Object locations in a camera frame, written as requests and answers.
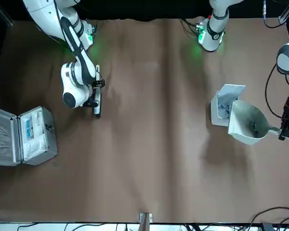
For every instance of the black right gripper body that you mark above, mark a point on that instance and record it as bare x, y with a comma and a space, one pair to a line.
96, 102

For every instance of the white hand brush black bristles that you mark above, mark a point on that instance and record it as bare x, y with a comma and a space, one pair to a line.
97, 113

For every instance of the pale grey plastic dustpan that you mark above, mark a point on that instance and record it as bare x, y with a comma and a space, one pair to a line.
243, 115

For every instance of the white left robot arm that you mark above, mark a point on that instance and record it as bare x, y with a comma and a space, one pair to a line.
214, 36

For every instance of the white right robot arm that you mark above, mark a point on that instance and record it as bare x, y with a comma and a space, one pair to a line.
50, 19

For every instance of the white trash can flip lid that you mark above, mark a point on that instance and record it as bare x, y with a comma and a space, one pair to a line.
218, 119

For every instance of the blue white medicine box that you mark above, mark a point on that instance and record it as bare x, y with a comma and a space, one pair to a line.
29, 128

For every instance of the open aluminium case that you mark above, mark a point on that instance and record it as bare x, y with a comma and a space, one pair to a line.
4, 134

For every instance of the white side desk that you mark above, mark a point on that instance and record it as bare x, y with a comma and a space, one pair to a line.
50, 227

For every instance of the silver frame profile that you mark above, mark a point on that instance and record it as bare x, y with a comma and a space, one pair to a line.
285, 15

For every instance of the black frame profile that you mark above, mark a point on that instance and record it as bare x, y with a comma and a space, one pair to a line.
7, 20

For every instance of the aluminium camera post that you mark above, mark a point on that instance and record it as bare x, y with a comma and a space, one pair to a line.
145, 217

